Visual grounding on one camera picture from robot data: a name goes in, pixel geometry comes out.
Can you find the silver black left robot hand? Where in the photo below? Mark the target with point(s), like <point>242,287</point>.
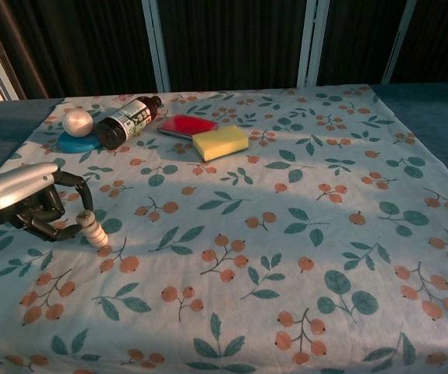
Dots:
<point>13,192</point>

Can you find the white chess piece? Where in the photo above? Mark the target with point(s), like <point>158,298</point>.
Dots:
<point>93,230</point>
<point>84,216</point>
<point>96,236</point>
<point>100,242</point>
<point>90,225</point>

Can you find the white chess piece top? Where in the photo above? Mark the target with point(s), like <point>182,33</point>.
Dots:
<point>90,225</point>

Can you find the blue round disc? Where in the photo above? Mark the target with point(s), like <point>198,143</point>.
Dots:
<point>71,145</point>

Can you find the white chess piece front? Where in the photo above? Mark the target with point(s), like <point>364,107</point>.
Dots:
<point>100,242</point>

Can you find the white ball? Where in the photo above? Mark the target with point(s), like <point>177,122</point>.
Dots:
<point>76,122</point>

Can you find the brown bottle with label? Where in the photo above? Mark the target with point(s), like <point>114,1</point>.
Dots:
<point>126,118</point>

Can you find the dark ribbed screen panel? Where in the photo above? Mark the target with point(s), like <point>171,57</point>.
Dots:
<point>445,39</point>
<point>356,39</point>
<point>235,43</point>
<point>91,43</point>

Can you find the red flat box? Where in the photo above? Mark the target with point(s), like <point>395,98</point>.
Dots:
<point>186,124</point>

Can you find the yellow sponge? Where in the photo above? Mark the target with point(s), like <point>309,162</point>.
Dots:
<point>217,143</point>

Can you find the floral berry print tablecloth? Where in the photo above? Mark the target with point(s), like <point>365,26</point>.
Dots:
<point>247,253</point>

